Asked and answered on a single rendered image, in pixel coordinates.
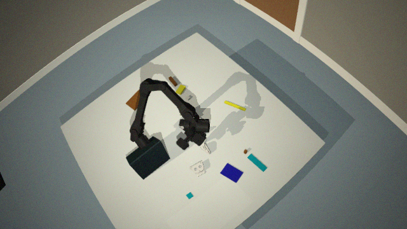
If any teal flat bar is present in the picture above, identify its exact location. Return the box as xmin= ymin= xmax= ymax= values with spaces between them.
xmin=248 ymin=154 xmax=267 ymax=172

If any brown flat bar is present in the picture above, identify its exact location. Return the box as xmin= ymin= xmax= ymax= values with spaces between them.
xmin=169 ymin=76 xmax=177 ymax=87

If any brown flat rectangular plate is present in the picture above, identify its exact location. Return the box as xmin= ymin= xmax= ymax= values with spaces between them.
xmin=126 ymin=89 xmax=140 ymax=110

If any teal flat rectangular plate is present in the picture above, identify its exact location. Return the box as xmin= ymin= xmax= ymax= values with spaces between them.
xmin=186 ymin=192 xmax=193 ymax=199

